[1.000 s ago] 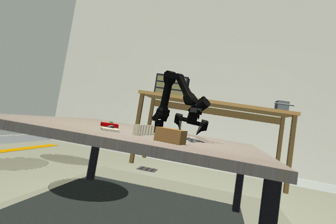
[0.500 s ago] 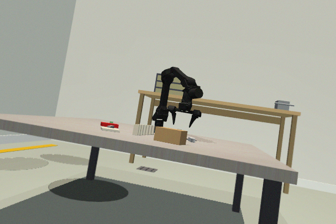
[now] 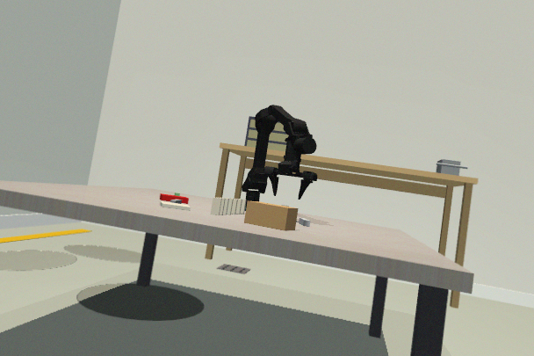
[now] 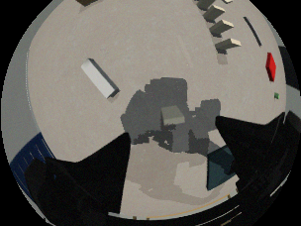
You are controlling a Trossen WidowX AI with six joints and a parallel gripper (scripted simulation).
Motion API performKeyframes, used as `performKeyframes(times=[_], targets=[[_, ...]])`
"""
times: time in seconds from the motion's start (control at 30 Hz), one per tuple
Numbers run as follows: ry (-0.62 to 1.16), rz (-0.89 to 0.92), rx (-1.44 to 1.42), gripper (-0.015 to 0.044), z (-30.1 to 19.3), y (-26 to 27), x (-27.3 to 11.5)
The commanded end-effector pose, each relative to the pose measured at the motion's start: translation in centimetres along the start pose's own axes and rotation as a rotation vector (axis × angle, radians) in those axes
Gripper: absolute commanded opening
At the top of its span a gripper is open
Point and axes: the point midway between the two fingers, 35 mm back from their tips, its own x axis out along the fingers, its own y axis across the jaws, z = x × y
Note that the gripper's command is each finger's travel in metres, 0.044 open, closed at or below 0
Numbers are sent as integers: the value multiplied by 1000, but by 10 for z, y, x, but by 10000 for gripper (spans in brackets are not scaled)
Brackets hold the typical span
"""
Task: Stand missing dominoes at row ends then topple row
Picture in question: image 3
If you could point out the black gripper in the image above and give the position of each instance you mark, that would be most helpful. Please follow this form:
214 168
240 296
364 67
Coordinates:
308 176

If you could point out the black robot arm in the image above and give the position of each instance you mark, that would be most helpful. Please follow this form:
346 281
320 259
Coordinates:
299 142

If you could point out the red flat block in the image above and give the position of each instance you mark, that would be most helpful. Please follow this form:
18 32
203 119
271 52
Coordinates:
173 197

